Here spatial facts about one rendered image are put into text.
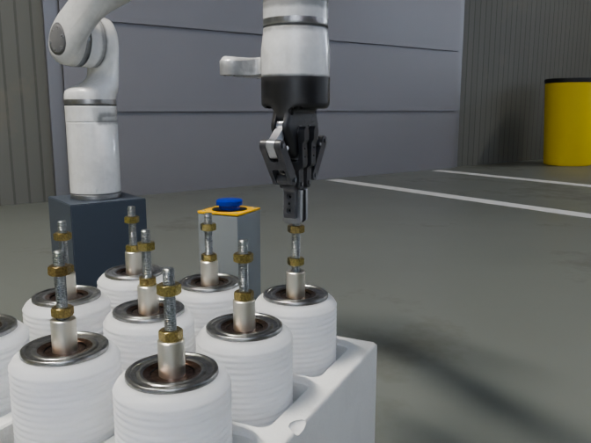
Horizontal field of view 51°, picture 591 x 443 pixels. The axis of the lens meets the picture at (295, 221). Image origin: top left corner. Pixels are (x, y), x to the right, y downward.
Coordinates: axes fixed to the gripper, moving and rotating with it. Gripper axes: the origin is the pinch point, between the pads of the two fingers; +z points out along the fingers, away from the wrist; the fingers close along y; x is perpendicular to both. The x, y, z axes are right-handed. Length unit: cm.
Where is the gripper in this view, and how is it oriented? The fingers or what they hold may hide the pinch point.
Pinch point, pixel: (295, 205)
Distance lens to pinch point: 69.6
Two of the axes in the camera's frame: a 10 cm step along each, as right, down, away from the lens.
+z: 0.0, 9.8, 1.8
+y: 4.3, -1.6, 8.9
